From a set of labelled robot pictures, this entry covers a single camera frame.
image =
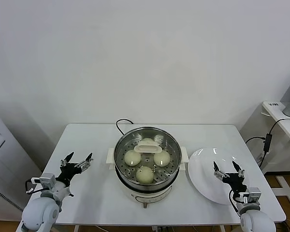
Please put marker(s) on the stainless steel steamer basket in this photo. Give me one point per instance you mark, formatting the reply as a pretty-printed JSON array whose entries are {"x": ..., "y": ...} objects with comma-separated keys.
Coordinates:
[{"x": 165, "y": 183}]

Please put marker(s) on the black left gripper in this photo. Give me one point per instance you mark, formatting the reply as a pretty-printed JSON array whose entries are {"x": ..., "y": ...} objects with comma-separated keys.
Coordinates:
[{"x": 67, "y": 172}]

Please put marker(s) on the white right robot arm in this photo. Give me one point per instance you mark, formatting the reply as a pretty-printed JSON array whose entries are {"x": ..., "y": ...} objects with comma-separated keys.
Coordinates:
[{"x": 256, "y": 220}]

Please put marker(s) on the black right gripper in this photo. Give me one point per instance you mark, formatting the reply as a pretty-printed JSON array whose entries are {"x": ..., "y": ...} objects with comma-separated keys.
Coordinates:
[{"x": 235, "y": 183}]

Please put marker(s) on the white cabinet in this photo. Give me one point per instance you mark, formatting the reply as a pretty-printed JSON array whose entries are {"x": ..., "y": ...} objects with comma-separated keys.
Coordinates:
[{"x": 4, "y": 157}]

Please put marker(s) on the white round plate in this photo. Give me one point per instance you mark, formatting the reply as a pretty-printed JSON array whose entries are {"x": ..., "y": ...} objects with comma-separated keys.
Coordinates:
[{"x": 203, "y": 174}]

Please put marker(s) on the white electric cooker base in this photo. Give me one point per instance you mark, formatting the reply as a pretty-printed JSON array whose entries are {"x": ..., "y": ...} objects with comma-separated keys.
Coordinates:
[{"x": 147, "y": 195}]

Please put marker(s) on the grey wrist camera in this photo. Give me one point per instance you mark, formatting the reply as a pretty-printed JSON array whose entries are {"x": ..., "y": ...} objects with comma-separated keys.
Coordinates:
[
  {"x": 253, "y": 194},
  {"x": 48, "y": 181}
]

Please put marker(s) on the grey cylinder device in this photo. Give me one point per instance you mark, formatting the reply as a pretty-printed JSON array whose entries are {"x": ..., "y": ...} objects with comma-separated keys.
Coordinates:
[{"x": 289, "y": 110}]

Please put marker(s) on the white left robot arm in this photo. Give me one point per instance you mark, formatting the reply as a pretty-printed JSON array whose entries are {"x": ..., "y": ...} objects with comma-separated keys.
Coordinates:
[{"x": 41, "y": 212}]

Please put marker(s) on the black power adapter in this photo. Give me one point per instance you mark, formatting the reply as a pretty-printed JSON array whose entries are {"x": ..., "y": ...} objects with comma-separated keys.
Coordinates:
[{"x": 267, "y": 142}]

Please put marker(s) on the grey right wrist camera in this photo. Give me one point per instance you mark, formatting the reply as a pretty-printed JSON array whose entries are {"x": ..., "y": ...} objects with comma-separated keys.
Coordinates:
[{"x": 253, "y": 194}]

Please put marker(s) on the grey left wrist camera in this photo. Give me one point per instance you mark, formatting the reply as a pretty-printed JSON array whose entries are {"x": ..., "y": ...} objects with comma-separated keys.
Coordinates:
[{"x": 48, "y": 181}]

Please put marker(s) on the white steamed baozi bun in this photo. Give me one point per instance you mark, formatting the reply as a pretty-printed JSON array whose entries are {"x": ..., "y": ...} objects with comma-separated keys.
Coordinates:
[
  {"x": 147, "y": 140},
  {"x": 144, "y": 175},
  {"x": 162, "y": 158},
  {"x": 132, "y": 157}
]

